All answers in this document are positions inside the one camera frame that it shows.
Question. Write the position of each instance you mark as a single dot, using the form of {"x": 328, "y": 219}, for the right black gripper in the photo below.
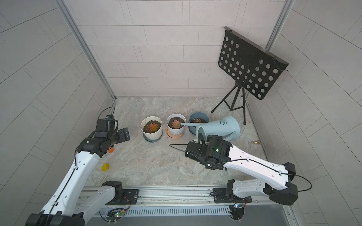
{"x": 192, "y": 151}

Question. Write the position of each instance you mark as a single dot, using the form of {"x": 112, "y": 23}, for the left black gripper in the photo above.
{"x": 124, "y": 134}

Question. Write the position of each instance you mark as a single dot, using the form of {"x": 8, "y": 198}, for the light blue watering can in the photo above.
{"x": 228, "y": 128}

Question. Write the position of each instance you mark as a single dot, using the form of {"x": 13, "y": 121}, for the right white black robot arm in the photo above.
{"x": 270, "y": 179}

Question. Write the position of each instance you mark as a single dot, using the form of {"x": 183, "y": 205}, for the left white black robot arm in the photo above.
{"x": 61, "y": 209}

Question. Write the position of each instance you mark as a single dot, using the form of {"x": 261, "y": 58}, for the green red succulent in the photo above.
{"x": 198, "y": 120}

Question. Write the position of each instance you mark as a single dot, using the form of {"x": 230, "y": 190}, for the orange red succulent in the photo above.
{"x": 152, "y": 126}

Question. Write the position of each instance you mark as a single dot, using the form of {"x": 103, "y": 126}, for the pink succulent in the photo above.
{"x": 176, "y": 124}

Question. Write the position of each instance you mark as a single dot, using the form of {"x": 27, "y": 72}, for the blue ribbed plant pot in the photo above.
{"x": 199, "y": 115}

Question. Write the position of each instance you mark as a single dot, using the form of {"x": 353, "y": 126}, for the terracotta pot saucer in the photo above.
{"x": 171, "y": 135}

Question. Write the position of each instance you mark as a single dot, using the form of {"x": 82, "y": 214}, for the cream ribbed plant pot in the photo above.
{"x": 151, "y": 137}

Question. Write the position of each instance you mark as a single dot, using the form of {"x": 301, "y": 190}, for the yellow plastic wedge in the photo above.
{"x": 105, "y": 167}

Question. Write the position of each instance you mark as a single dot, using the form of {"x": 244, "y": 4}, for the white round plant pot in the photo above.
{"x": 176, "y": 117}

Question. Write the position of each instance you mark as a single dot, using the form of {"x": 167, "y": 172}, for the white ventilation grille strip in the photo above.
{"x": 178, "y": 211}

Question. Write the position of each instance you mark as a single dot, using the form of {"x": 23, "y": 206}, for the small brass fitting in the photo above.
{"x": 256, "y": 142}

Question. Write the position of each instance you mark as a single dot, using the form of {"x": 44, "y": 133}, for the left green circuit board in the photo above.
{"x": 115, "y": 215}

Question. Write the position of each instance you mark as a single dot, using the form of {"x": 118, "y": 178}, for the black perforated music stand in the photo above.
{"x": 253, "y": 68}

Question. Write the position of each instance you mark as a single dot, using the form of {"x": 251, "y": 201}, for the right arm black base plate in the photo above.
{"x": 225, "y": 195}

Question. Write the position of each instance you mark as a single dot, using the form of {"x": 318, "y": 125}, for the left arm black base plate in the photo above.
{"x": 126, "y": 197}

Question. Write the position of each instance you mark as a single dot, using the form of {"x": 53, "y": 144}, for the aluminium mounting rail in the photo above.
{"x": 148, "y": 196}

